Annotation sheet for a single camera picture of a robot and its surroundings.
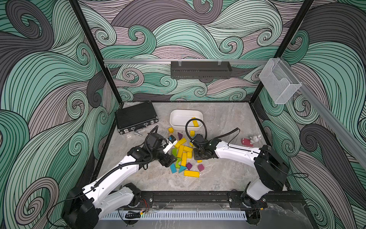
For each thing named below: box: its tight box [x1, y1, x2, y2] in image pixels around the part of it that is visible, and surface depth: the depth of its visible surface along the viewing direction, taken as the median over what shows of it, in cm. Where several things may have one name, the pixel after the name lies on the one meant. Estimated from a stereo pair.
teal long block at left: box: [170, 163, 177, 174], surface depth 85 cm
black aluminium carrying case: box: [114, 100, 159, 135], surface depth 105 cm
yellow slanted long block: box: [174, 137, 187, 149], surface depth 95 cm
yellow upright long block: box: [177, 144, 185, 158], surface depth 93 cm
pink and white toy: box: [240, 134, 262, 148], surface depth 95 cm
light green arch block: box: [175, 157, 182, 168], surface depth 86 cm
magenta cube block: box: [197, 164, 205, 172], surface depth 86 cm
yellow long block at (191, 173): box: [183, 170, 200, 178], surface depth 83 cm
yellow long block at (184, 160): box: [181, 152, 188, 167], surface depth 89 cm
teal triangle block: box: [178, 165, 188, 174], surface depth 85 cm
